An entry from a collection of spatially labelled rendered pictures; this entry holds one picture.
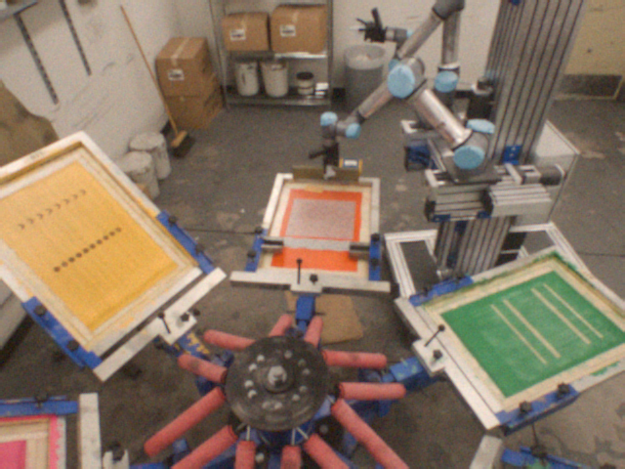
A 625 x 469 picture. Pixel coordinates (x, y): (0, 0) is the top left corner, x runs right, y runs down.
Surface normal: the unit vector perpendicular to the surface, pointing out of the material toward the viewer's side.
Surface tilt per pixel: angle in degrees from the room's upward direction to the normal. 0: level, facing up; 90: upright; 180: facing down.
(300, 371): 0
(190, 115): 91
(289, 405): 0
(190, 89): 91
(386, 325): 0
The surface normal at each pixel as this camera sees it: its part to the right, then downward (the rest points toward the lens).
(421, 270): -0.04, -0.73
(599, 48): -0.12, 0.67
